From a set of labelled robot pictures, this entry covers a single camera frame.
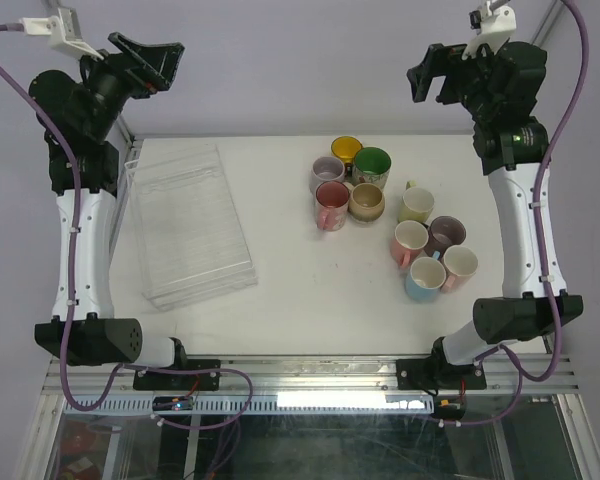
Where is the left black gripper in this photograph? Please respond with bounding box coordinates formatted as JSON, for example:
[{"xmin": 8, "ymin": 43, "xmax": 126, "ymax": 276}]
[{"xmin": 73, "ymin": 31, "xmax": 185, "ymax": 141}]

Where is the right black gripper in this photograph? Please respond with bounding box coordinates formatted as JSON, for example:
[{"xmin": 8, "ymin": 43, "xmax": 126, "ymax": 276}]
[{"xmin": 408, "ymin": 36, "xmax": 505, "ymax": 122}]

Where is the lavender mug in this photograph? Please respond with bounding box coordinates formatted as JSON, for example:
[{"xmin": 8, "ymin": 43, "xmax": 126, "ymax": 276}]
[{"xmin": 309, "ymin": 157, "xmax": 346, "ymax": 194}]

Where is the pink patterned mug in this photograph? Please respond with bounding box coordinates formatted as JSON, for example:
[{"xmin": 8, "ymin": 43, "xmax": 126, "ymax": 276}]
[{"xmin": 314, "ymin": 181, "xmax": 350, "ymax": 231}]

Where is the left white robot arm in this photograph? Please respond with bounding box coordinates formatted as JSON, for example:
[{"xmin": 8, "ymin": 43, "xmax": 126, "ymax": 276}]
[{"xmin": 28, "ymin": 32, "xmax": 190, "ymax": 389}]

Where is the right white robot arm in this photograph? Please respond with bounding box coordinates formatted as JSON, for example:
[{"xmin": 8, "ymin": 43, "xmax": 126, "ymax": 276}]
[{"xmin": 397, "ymin": 42, "xmax": 584, "ymax": 389}]

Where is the clear acrylic dish rack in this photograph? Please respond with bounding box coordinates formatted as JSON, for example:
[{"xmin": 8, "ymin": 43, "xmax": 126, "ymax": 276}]
[{"xmin": 125, "ymin": 144, "xmax": 258, "ymax": 311}]

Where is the green-inside patterned mug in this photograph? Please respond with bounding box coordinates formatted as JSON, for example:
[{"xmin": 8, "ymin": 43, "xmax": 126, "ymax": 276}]
[{"xmin": 351, "ymin": 147, "xmax": 392, "ymax": 190}]

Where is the yellow glass cup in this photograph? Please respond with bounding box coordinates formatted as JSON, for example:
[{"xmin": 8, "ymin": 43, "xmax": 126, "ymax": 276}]
[{"xmin": 331, "ymin": 136, "xmax": 363, "ymax": 165}]

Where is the pale yellow mug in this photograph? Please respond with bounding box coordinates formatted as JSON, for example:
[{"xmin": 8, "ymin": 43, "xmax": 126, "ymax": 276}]
[{"xmin": 397, "ymin": 181, "xmax": 435, "ymax": 223}]

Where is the beige stoneware mug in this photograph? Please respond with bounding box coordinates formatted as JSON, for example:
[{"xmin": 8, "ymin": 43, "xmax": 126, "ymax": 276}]
[{"xmin": 345, "ymin": 182, "xmax": 386, "ymax": 224}]

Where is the mauve purple mug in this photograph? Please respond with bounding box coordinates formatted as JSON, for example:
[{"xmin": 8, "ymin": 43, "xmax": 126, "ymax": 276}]
[{"xmin": 424, "ymin": 216, "xmax": 466, "ymax": 257}]

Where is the pink mug white inside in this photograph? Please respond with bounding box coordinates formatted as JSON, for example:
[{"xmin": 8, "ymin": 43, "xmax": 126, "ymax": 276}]
[{"xmin": 390, "ymin": 220, "xmax": 428, "ymax": 270}]

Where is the light pink mug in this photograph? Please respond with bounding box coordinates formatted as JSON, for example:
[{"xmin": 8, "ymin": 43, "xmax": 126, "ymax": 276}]
[{"xmin": 441, "ymin": 245, "xmax": 479, "ymax": 293}]

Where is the light blue mug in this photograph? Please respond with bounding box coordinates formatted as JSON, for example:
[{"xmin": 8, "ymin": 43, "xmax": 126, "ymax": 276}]
[{"xmin": 405, "ymin": 252, "xmax": 447, "ymax": 303}]

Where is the small electronics board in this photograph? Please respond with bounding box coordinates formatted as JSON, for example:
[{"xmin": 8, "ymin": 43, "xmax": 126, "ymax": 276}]
[{"xmin": 152, "ymin": 396, "xmax": 196, "ymax": 412}]

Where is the black connector box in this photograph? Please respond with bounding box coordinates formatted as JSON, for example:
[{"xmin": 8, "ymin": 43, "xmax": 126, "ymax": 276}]
[{"xmin": 431, "ymin": 398, "xmax": 466, "ymax": 421}]

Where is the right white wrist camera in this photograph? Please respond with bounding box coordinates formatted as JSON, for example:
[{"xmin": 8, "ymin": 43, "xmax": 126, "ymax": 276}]
[{"xmin": 462, "ymin": 0, "xmax": 517, "ymax": 60}]

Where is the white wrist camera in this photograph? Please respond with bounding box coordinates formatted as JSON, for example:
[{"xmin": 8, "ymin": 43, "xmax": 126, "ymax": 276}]
[
  {"xmin": 19, "ymin": 7, "xmax": 104, "ymax": 60},
  {"xmin": 462, "ymin": 0, "xmax": 517, "ymax": 60}
]

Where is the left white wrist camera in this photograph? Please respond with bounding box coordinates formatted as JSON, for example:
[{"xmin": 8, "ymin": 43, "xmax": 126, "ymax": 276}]
[{"xmin": 19, "ymin": 7, "xmax": 104, "ymax": 60}]

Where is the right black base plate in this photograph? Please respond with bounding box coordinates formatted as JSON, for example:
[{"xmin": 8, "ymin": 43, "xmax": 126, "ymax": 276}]
[{"xmin": 395, "ymin": 357, "xmax": 487, "ymax": 392}]

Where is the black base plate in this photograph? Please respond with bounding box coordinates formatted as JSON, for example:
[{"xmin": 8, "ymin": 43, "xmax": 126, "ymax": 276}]
[
  {"xmin": 133, "ymin": 359, "xmax": 221, "ymax": 393},
  {"xmin": 395, "ymin": 357, "xmax": 487, "ymax": 392}
]

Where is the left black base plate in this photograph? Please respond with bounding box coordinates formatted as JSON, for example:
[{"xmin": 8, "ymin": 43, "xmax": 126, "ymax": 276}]
[{"xmin": 133, "ymin": 359, "xmax": 221, "ymax": 393}]

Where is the aluminium mounting rail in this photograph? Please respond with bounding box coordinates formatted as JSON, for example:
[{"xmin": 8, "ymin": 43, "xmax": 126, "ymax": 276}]
[{"xmin": 41, "ymin": 353, "xmax": 580, "ymax": 397}]

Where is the white slotted cable duct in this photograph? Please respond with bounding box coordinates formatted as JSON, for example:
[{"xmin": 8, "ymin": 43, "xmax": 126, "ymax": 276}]
[{"xmin": 88, "ymin": 391, "xmax": 434, "ymax": 416}]

